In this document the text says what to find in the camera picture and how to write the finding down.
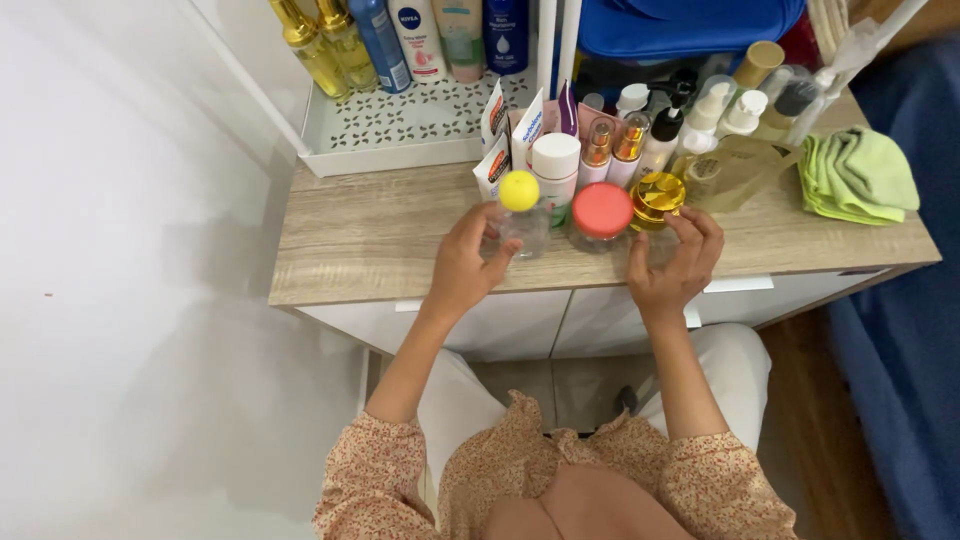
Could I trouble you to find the gold oil bottle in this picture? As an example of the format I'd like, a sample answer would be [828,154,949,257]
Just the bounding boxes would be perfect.
[268,0,352,104]
[315,0,380,94]

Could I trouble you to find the white bottle with black pump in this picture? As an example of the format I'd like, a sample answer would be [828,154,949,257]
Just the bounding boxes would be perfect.
[633,78,699,185]

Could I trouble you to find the white tube with blue print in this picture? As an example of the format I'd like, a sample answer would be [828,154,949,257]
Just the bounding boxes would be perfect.
[510,87,546,172]

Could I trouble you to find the white perforated tray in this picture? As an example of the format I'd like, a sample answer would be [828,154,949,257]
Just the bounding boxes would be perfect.
[298,67,541,179]

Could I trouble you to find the small pink bottle gold pump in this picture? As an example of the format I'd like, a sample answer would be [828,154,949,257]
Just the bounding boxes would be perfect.
[604,111,651,190]
[576,116,618,189]

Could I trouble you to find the dark blue lotion bottle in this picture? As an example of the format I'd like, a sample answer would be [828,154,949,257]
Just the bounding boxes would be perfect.
[482,0,531,77]

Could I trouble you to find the white bottle with white cap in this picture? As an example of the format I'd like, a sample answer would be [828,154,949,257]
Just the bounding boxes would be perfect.
[530,132,582,230]

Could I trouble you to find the person's white trousers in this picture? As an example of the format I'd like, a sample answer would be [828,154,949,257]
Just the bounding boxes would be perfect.
[416,322,774,500]

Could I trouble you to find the pink sachet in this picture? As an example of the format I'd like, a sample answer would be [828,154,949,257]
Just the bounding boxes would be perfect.
[576,102,624,144]

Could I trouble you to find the small white capped bottle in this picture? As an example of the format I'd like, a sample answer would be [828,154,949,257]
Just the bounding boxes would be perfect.
[615,82,651,121]

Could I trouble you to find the white pole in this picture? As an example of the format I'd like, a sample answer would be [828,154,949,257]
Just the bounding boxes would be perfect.
[555,0,584,95]
[535,0,559,102]

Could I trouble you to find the clear bottle with white pump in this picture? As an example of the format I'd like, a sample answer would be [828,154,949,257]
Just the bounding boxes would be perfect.
[678,75,738,144]
[716,89,770,140]

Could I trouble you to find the light green folded cloth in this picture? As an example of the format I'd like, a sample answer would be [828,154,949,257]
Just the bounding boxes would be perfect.
[796,126,921,227]

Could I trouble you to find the pale green tube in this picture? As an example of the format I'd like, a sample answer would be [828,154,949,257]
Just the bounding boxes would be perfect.
[430,0,486,84]

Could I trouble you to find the white tube with orange label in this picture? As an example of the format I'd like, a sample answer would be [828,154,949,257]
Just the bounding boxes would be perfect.
[472,133,513,202]
[480,78,509,155]

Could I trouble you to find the clear plastic bag of bottles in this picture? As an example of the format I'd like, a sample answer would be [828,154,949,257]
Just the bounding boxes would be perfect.
[753,0,931,147]

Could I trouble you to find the clear jar with coral lid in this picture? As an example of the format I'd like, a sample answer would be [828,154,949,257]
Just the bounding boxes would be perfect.
[567,182,636,255]

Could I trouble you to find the purple tube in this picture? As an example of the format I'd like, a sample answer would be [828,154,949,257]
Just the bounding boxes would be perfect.
[557,81,580,138]

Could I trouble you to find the person's right hand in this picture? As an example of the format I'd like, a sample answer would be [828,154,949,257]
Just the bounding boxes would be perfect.
[626,207,726,321]

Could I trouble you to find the blue toiletry bag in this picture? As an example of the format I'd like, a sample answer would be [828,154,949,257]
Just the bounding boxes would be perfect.
[576,0,807,63]

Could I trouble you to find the person's left hand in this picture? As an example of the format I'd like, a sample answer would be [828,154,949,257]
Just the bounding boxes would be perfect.
[422,201,525,321]

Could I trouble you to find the white lotion bottle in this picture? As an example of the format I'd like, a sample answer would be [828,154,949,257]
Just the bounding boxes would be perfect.
[387,0,450,85]

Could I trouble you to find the wooden top white drawer cabinet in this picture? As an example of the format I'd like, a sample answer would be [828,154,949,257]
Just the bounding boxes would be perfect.
[267,86,943,363]

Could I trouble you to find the bottle with gold cap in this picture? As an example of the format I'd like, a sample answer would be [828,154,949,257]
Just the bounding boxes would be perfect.
[732,40,786,91]

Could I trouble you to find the blue bed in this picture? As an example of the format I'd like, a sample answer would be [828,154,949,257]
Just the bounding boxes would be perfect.
[823,33,960,540]

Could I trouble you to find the clear bottle with yellow cap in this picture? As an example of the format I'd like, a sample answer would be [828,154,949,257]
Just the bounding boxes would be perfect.
[480,170,552,262]

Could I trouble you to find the person's floral blouse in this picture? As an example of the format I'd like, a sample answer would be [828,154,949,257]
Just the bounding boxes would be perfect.
[312,388,802,540]

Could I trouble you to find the clear jar with gold lid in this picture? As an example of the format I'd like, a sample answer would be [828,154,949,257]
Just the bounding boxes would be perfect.
[628,171,688,249]

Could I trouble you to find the blue spray bottle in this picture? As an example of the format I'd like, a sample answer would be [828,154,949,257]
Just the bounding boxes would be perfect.
[347,0,414,96]

